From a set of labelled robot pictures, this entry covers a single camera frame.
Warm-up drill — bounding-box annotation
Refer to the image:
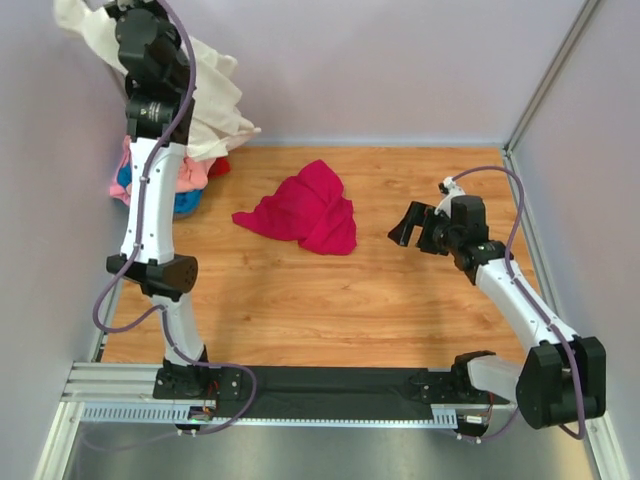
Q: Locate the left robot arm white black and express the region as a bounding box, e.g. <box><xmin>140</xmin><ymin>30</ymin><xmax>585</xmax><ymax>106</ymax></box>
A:
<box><xmin>105</xmin><ymin>1</ymin><xmax>212</xmax><ymax>401</ymax></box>

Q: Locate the light pink t shirt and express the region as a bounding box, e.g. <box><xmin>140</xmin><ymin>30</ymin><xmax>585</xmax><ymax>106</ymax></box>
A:
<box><xmin>109</xmin><ymin>136</ymin><xmax>214</xmax><ymax>198</ymax></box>

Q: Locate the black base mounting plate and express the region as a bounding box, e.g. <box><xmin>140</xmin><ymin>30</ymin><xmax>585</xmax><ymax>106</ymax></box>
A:
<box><xmin>152</xmin><ymin>364</ymin><xmax>506</xmax><ymax>420</ymax></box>

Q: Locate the right aluminium corner post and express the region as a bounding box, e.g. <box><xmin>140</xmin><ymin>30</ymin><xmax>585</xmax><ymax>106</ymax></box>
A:
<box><xmin>503</xmin><ymin>0</ymin><xmax>601</xmax><ymax>156</ymax></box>

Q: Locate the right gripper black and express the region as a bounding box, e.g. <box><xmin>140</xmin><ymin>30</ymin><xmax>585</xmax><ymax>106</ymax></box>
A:
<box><xmin>386</xmin><ymin>204</ymin><xmax>460</xmax><ymax>259</ymax></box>

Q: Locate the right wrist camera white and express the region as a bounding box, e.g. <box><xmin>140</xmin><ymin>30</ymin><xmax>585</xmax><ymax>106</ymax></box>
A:
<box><xmin>435</xmin><ymin>177</ymin><xmax>466</xmax><ymax>217</ymax></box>

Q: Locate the magenta t shirt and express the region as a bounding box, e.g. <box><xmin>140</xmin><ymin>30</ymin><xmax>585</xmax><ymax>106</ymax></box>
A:
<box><xmin>232</xmin><ymin>159</ymin><xmax>357</xmax><ymax>256</ymax></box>

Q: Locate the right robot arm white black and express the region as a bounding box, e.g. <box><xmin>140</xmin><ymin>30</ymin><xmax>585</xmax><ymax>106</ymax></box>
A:
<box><xmin>387</xmin><ymin>195</ymin><xmax>606</xmax><ymax>429</ymax></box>

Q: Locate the grey slotted cable duct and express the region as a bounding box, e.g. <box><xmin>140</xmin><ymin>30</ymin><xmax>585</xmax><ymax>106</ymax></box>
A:
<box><xmin>81</xmin><ymin>403</ymin><xmax>458</xmax><ymax>430</ymax></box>

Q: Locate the blue t shirt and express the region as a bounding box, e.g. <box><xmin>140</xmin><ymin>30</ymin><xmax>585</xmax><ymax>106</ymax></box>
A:
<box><xmin>110</xmin><ymin>164</ymin><xmax>203</xmax><ymax>219</ymax></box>

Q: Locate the aluminium front rail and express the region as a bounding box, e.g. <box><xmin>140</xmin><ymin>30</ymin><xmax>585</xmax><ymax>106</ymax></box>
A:
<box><xmin>62</xmin><ymin>360</ymin><xmax>607</xmax><ymax>412</ymax></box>

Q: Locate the aluminium corner post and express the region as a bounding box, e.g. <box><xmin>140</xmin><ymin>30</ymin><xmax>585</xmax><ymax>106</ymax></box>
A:
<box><xmin>65</xmin><ymin>1</ymin><xmax>127</xmax><ymax>117</ymax></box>
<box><xmin>503</xmin><ymin>0</ymin><xmax>601</xmax><ymax>156</ymax></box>

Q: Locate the left aluminium corner post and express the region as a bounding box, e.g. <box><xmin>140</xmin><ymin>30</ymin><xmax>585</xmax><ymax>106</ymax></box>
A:
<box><xmin>65</xmin><ymin>1</ymin><xmax>127</xmax><ymax>117</ymax></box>

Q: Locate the cream white t shirt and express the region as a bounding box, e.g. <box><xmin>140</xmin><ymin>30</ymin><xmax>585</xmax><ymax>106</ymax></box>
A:
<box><xmin>53</xmin><ymin>0</ymin><xmax>261</xmax><ymax>161</ymax></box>

